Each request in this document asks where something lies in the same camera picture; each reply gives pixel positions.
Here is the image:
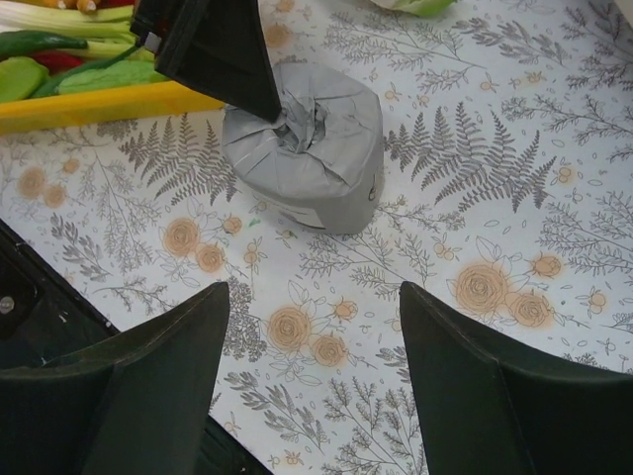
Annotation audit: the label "grey roll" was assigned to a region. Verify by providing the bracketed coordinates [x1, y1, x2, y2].
[222, 62, 384, 235]

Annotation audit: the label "green chili pepper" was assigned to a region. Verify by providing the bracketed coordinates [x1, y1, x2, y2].
[0, 31, 88, 59]

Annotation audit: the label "white cauliflower with leaves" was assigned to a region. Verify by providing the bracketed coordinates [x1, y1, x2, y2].
[371, 0, 455, 18]

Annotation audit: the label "red chili pepper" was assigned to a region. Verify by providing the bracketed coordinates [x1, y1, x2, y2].
[31, 51, 84, 75]

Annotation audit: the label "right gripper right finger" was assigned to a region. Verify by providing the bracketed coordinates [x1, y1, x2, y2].
[400, 282, 632, 475]

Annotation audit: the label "green celery stalks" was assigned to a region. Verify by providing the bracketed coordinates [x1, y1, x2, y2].
[1, 1, 136, 59]

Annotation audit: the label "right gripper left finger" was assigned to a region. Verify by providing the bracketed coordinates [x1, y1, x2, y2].
[1, 282, 229, 474]

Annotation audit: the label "green vegetable in tray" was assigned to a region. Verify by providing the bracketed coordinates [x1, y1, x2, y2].
[31, 60, 168, 98]

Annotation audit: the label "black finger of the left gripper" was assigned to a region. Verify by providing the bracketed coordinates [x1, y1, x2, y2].
[130, 0, 281, 122]

